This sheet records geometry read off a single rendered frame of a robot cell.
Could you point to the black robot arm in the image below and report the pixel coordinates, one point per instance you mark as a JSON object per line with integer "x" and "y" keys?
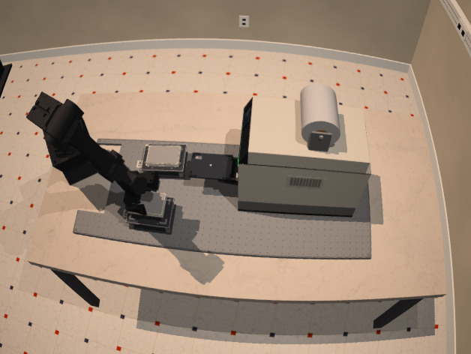
{"x": 62, "y": 122}

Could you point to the beige cylinder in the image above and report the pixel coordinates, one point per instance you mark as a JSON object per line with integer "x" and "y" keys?
{"x": 319, "y": 111}

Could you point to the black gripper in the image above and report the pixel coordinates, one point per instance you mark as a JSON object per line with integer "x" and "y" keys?
{"x": 128, "y": 199}

